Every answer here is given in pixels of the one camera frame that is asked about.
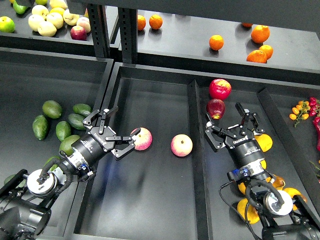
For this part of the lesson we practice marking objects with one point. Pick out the orange cherry tomato bunch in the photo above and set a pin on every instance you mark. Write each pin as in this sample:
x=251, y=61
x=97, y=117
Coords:
x=300, y=112

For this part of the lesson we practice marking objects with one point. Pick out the black shelf post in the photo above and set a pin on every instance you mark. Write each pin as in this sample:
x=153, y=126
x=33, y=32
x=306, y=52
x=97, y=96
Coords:
x=99, y=30
x=128, y=25

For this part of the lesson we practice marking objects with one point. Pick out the black tray divider centre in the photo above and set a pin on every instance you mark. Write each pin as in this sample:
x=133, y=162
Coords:
x=202, y=202

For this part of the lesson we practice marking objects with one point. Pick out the orange hidden at back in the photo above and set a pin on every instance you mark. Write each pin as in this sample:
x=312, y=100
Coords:
x=247, y=25

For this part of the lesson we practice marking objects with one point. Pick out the green avocado top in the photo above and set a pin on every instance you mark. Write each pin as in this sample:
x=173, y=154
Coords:
x=52, y=109

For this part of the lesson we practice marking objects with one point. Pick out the yellow pear top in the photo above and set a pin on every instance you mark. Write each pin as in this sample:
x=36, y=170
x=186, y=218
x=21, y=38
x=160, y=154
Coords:
x=264, y=141

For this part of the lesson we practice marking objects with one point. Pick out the pink apple left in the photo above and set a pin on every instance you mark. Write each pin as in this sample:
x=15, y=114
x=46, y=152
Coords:
x=143, y=139

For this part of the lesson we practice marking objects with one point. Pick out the black centre tray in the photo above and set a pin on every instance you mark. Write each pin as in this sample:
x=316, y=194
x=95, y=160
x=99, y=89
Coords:
x=149, y=195

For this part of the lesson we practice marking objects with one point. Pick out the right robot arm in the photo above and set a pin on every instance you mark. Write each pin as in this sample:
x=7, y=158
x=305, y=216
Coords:
x=268, y=213

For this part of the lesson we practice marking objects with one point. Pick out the black tray divider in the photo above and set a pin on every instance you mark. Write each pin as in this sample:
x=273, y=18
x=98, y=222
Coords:
x=202, y=202
x=300, y=163

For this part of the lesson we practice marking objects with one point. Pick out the black shelf post left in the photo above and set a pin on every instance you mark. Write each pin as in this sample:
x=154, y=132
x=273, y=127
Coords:
x=99, y=30

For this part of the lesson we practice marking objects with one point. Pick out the light green avocado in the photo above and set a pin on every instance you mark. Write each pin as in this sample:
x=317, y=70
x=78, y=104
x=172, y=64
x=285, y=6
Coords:
x=55, y=159

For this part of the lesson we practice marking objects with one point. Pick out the green avocado middle right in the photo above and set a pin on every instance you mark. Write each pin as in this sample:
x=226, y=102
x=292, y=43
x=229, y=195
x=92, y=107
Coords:
x=76, y=121

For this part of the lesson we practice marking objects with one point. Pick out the yellow pear lower middle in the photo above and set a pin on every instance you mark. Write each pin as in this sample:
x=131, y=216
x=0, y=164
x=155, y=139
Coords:
x=277, y=182

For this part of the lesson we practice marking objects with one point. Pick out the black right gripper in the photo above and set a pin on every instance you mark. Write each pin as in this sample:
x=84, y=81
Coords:
x=242, y=147

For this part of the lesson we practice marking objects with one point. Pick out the pale peach fruit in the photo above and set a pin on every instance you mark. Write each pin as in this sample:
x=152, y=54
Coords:
x=84, y=22

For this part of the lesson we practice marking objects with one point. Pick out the orange front right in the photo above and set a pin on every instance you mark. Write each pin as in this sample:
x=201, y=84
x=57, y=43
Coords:
x=257, y=56

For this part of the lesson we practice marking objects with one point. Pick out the black shelf post right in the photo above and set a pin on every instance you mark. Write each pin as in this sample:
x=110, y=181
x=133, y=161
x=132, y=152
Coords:
x=128, y=25

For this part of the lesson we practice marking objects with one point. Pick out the red chili peppers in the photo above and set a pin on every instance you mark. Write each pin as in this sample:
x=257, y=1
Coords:
x=314, y=104

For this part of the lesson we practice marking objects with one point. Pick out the black tray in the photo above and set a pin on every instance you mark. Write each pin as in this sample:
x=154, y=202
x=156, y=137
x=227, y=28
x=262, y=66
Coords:
x=28, y=79
x=149, y=195

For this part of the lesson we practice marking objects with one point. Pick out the pink apple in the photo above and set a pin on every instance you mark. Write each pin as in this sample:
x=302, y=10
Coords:
x=143, y=139
x=181, y=145

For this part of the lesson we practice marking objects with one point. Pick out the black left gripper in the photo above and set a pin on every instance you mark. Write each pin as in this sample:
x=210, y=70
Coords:
x=101, y=140

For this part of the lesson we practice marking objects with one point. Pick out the dark red apple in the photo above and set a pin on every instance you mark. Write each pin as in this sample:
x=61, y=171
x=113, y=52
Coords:
x=216, y=108

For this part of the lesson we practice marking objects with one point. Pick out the dark green avocado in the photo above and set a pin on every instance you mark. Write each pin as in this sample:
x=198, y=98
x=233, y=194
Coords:
x=66, y=144

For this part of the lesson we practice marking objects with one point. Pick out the orange shelf centre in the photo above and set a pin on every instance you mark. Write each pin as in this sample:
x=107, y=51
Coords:
x=216, y=42

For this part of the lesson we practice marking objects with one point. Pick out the yellow pear lower left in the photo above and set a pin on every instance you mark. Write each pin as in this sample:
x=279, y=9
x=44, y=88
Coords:
x=242, y=188

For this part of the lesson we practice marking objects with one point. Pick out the large orange shelf right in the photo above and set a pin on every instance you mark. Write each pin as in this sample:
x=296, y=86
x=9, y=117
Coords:
x=260, y=34

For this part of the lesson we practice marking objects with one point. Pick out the black left tray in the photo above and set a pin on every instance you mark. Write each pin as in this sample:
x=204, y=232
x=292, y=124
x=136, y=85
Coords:
x=28, y=79

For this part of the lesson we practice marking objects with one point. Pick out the pale yellow pear front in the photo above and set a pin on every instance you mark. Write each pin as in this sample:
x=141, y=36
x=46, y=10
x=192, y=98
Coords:
x=46, y=29

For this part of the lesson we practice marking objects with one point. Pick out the bright red apple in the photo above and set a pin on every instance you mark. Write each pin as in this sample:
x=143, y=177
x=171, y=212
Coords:
x=219, y=89

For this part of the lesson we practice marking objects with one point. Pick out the yellow pear round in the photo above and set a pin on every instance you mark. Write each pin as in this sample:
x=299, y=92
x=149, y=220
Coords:
x=263, y=164

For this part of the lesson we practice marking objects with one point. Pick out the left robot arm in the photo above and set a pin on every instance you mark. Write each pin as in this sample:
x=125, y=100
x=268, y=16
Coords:
x=26, y=199

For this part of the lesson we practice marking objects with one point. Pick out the large dark avocado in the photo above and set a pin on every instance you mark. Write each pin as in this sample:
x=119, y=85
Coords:
x=10, y=178

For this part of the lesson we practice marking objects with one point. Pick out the green avocado upper right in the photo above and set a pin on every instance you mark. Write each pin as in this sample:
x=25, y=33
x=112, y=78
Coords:
x=82, y=109

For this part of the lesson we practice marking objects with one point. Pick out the orange small right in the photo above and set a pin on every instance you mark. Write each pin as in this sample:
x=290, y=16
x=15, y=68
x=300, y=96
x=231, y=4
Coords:
x=268, y=50

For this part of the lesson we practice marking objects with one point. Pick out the green avocado far left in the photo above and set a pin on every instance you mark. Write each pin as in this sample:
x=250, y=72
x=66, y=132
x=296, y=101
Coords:
x=40, y=127

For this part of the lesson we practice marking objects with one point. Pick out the black tray divider right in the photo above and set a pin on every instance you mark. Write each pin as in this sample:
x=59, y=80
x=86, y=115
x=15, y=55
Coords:
x=300, y=163

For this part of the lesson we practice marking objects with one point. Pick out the red apple on shelf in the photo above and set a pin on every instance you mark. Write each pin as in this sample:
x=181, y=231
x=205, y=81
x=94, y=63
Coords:
x=78, y=33

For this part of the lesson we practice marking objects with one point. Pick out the green avocado centre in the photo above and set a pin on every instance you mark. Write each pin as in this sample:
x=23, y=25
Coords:
x=63, y=130

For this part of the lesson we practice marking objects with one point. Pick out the pink apple right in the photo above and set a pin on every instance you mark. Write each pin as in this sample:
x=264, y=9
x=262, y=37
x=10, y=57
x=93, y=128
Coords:
x=181, y=145

